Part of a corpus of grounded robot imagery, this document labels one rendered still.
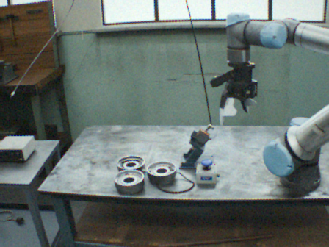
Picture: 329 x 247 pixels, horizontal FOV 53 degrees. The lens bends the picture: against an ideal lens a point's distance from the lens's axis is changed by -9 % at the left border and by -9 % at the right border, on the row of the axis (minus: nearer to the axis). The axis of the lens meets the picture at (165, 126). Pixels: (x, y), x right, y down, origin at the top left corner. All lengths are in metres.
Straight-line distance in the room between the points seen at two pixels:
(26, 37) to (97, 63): 0.64
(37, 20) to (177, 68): 1.18
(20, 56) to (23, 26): 0.26
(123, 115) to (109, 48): 0.58
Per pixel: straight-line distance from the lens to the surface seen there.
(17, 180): 1.71
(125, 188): 1.22
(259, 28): 1.05
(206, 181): 1.26
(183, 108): 2.91
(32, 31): 2.99
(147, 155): 1.47
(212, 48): 2.77
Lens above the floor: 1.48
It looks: 23 degrees down
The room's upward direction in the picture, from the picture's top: 3 degrees counter-clockwise
